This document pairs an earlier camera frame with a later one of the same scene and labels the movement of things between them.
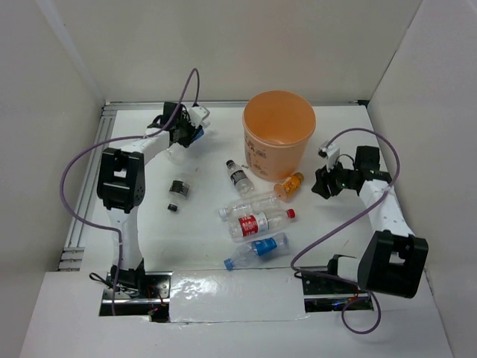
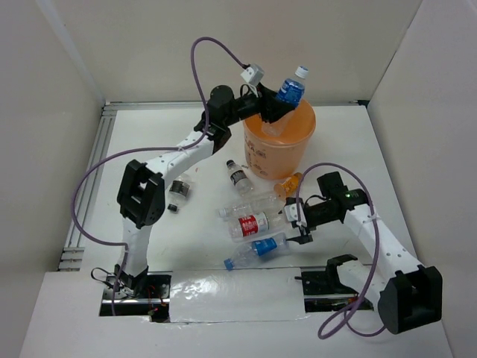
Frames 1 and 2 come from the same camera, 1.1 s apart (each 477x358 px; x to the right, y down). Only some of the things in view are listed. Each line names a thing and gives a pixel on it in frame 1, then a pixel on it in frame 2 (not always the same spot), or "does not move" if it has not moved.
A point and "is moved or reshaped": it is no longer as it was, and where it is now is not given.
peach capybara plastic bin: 277,125 does not move
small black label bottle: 239,178 does not move
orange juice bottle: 284,191 does not move
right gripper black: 324,178 -> 301,239
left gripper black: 185,142 -> 267,104
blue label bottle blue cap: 264,248 does not move
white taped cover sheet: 238,294 does not move
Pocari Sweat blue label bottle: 179,154 is moved or reshaped
